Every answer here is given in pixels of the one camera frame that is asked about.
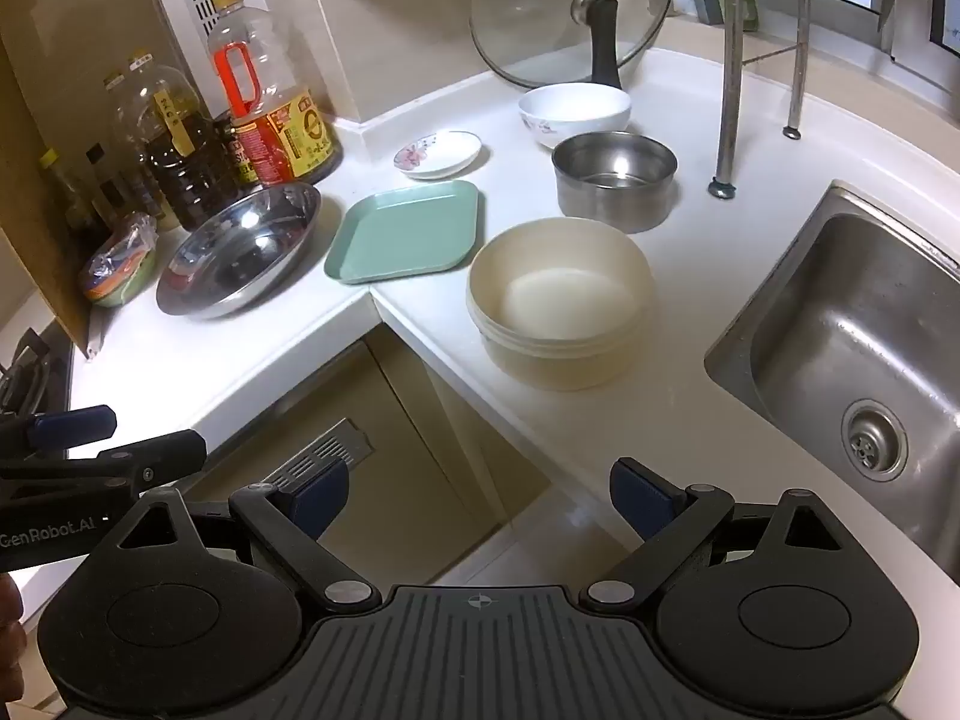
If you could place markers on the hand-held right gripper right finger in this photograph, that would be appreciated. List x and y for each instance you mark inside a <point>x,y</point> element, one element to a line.
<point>637,499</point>

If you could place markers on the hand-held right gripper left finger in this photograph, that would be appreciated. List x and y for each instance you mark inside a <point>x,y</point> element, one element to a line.
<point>322,499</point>

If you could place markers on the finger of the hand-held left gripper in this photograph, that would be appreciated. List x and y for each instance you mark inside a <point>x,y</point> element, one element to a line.
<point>150,457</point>
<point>67,427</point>

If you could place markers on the cream plastic bowl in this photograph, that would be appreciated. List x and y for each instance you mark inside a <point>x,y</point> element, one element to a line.
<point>559,300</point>

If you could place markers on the shallow stainless steel basin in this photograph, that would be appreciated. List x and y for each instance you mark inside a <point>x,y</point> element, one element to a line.
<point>240,255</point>

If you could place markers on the stainless steel bowl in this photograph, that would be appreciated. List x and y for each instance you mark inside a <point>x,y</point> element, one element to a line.
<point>615,199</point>

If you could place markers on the person's left hand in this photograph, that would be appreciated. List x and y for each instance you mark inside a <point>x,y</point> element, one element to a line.
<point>9,637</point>

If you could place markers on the black gas stove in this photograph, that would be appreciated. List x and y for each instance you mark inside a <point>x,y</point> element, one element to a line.
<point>30,375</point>

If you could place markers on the beige base cabinet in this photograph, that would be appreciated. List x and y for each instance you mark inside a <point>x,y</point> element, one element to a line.
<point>420,427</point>

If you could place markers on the clear plastic bag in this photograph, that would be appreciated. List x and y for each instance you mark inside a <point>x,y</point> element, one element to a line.
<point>120,262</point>

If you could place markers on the slim bottle yellow cap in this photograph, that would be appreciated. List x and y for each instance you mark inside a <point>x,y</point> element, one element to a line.
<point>64,195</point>

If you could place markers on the sink drain strainer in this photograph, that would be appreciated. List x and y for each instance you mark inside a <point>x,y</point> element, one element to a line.
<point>874,441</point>

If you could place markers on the slim bottle black cap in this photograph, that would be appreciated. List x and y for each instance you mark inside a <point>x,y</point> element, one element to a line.
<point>109,187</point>

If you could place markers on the stainless steel sink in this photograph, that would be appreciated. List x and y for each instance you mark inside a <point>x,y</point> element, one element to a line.
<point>847,315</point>

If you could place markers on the green square plate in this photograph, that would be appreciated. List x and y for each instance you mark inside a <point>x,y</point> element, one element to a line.
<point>409,232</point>

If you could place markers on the large oil bottle yellow strip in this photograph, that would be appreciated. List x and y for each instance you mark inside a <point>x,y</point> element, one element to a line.
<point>176,157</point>

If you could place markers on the dark lidded sauce jar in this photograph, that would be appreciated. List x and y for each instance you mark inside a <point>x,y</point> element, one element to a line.
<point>234,157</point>

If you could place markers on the clear oil bottle yellow cap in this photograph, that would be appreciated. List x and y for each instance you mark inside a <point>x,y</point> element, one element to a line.
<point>116,105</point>

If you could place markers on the brown splash guard board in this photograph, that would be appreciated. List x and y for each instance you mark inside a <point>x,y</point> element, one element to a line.
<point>45,90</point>

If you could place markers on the small floral plate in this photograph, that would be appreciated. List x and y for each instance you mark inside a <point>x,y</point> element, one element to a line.
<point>439,154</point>

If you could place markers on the white ceramic bowl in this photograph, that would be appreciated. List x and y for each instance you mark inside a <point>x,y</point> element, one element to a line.
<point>574,109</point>

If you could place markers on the glass pot lid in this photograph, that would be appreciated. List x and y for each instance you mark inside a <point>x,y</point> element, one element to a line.
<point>525,15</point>

